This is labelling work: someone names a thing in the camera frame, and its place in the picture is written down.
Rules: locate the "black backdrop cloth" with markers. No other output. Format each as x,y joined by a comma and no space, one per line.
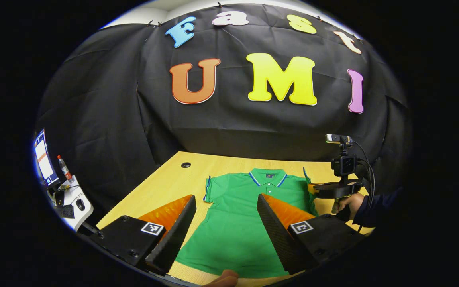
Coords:
221,127

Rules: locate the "black computer mouse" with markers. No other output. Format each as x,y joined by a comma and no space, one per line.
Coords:
80,204

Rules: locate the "white side table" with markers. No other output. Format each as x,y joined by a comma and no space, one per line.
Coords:
88,209

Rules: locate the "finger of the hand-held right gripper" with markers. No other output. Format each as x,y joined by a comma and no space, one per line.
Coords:
335,189

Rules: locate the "green polo T-shirt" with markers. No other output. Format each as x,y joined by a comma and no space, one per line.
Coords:
233,223

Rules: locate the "red-capped drink bottle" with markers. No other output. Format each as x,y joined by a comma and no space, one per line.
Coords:
64,169

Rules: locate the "computer monitor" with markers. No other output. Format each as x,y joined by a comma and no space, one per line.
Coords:
44,159

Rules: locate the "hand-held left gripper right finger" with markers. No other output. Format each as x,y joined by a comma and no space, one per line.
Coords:
277,239

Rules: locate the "black keyboard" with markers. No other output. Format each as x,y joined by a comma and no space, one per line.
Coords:
66,211

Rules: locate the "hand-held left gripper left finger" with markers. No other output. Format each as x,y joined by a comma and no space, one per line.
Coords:
175,239

